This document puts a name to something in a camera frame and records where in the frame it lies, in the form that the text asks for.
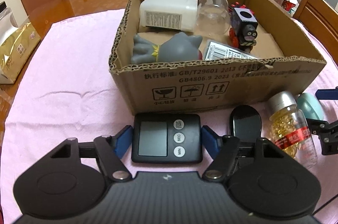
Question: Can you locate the black digital timer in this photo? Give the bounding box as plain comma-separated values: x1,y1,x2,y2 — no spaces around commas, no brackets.
131,113,202,164

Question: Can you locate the clear plastic refill case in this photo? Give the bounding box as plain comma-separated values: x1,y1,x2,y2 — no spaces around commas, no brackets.
203,40,257,61

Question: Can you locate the dark blue toy train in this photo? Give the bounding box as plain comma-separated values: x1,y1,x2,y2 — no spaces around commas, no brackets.
229,2,258,53

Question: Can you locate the mint green round object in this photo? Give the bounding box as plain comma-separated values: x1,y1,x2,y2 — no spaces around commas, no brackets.
296,93,324,120

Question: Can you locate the black glossy oval case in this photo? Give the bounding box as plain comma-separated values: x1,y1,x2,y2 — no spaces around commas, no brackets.
229,105,262,143

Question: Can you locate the bottle of golden capsules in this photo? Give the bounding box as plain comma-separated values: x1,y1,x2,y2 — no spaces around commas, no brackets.
267,91,317,169

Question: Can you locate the pink tablecloth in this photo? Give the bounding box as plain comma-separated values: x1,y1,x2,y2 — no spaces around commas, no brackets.
1,9,337,223

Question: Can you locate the wooden chair right side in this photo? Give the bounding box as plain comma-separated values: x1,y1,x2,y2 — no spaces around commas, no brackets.
293,0,338,64

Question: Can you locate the brown cardboard box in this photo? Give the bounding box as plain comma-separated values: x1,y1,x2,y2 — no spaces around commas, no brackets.
109,0,326,114

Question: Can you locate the clear plastic jar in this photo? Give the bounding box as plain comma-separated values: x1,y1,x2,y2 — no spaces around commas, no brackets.
194,0,230,37

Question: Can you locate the gold foil bag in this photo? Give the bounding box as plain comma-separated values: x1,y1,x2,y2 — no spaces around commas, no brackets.
1,21,41,84

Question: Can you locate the white plastic box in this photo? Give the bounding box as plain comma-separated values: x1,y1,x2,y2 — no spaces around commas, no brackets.
139,0,198,32

